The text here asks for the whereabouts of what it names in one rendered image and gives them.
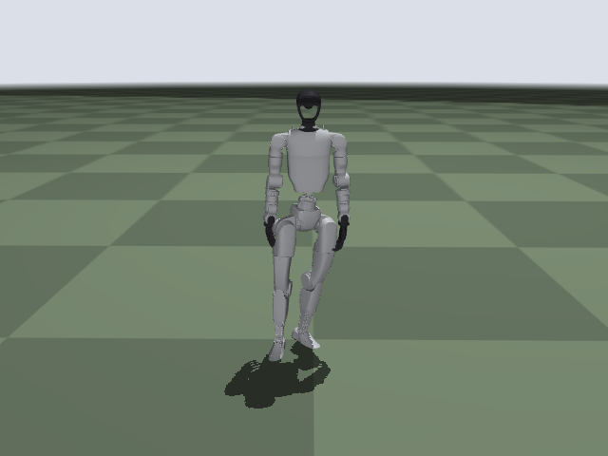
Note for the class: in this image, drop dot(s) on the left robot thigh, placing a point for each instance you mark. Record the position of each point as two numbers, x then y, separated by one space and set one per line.
322 253

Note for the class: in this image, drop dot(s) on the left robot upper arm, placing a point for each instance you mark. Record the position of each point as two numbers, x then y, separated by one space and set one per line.
340 160

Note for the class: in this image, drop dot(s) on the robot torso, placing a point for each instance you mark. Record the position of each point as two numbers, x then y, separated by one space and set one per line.
308 159

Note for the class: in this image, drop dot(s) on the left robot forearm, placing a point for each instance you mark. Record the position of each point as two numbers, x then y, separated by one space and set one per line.
343 201

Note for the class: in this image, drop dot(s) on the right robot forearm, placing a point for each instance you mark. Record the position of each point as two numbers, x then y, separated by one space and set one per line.
271 201

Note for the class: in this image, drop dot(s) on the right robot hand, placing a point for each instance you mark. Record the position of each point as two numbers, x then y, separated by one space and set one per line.
269 231

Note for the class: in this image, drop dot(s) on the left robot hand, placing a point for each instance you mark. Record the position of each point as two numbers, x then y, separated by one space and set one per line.
342 232

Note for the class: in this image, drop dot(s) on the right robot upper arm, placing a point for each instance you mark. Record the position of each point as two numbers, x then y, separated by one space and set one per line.
278 142

